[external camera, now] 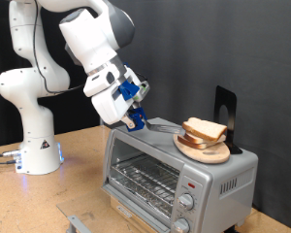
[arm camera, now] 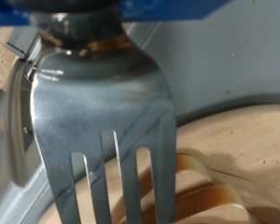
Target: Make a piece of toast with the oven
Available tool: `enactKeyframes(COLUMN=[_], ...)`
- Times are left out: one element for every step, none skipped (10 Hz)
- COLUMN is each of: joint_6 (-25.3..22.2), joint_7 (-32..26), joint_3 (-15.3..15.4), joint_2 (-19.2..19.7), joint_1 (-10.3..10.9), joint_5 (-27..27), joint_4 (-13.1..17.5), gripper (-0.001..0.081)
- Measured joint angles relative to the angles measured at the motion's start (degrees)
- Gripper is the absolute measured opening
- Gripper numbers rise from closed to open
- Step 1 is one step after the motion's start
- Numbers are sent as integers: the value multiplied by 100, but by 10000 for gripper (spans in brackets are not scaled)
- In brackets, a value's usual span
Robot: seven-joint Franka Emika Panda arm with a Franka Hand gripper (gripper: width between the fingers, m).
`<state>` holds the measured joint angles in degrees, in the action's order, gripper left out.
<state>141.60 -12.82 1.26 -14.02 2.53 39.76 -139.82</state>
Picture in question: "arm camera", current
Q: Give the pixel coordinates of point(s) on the black spatula with blue block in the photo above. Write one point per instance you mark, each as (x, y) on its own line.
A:
(99, 99)

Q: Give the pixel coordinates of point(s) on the white bread slice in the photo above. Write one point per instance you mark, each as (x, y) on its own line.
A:
(214, 215)
(193, 179)

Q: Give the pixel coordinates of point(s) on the round wooden board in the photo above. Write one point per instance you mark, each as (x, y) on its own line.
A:
(239, 140)

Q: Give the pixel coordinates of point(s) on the silver toaster oven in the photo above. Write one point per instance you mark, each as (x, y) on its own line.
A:
(224, 62)

